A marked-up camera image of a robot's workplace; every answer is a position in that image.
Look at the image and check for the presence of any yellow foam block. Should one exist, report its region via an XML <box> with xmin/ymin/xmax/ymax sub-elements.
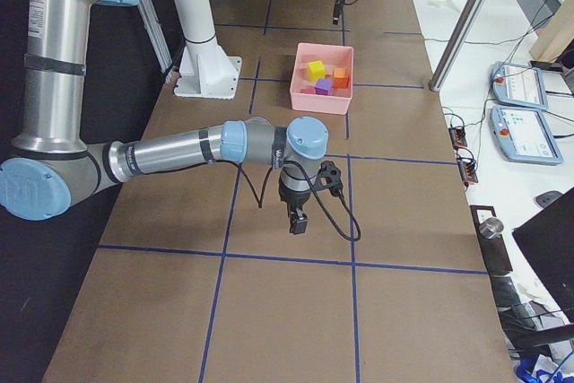
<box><xmin>307</xmin><ymin>60</ymin><xmax>326</xmax><ymax>82</ymax></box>

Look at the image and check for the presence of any orange foam block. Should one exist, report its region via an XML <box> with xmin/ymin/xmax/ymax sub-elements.
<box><xmin>332</xmin><ymin>67</ymin><xmax>350</xmax><ymax>89</ymax></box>

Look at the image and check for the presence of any purple foam block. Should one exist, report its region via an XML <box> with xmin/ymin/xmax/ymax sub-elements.
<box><xmin>314</xmin><ymin>78</ymin><xmax>333</xmax><ymax>95</ymax></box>

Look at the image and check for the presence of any pink plastic bin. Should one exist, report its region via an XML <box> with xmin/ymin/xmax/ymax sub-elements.
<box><xmin>290</xmin><ymin>43</ymin><xmax>354</xmax><ymax>115</ymax></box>

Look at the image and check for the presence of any upper teach pendant tablet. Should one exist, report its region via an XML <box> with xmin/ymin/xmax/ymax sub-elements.
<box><xmin>490</xmin><ymin>61</ymin><xmax>548</xmax><ymax>110</ymax></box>

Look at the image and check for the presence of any teach pendant tablet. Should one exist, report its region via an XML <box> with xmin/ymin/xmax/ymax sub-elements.
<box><xmin>490</xmin><ymin>105</ymin><xmax>563</xmax><ymax>166</ymax></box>
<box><xmin>490</xmin><ymin>61</ymin><xmax>548</xmax><ymax>110</ymax></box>

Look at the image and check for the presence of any lower teach pendant tablet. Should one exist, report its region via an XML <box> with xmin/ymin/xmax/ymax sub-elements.
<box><xmin>490</xmin><ymin>105</ymin><xmax>563</xmax><ymax>166</ymax></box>

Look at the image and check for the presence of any black computer mouse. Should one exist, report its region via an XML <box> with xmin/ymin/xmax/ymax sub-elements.
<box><xmin>535</xmin><ymin>190</ymin><xmax>562</xmax><ymax>208</ymax></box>

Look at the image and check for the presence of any black monitor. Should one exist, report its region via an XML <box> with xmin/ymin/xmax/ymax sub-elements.
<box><xmin>512</xmin><ymin>189</ymin><xmax>573</xmax><ymax>319</ymax></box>

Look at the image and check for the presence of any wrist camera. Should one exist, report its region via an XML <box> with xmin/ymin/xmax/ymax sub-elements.
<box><xmin>315</xmin><ymin>161</ymin><xmax>344</xmax><ymax>198</ymax></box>

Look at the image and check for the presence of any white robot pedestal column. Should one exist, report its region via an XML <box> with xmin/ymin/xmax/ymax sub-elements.
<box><xmin>174</xmin><ymin>0</ymin><xmax>242</xmax><ymax>100</ymax></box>

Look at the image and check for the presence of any aluminium frame post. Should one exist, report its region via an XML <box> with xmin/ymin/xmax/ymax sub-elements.
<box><xmin>429</xmin><ymin>0</ymin><xmax>485</xmax><ymax>92</ymax></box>

